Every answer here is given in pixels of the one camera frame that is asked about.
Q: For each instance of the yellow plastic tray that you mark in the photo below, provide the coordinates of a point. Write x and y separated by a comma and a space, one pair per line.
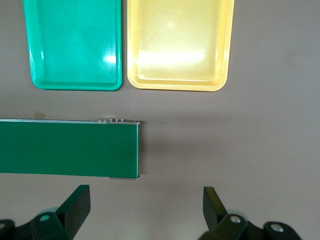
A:
180, 45

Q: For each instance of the green plastic tray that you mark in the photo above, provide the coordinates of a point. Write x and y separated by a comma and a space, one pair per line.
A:
75, 45

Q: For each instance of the green conveyor belt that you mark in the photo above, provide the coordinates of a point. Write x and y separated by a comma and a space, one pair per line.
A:
70, 147

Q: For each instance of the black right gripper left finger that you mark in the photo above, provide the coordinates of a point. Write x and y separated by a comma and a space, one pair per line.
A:
75, 207

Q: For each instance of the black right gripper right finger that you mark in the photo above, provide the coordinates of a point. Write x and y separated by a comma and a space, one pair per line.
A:
212, 207

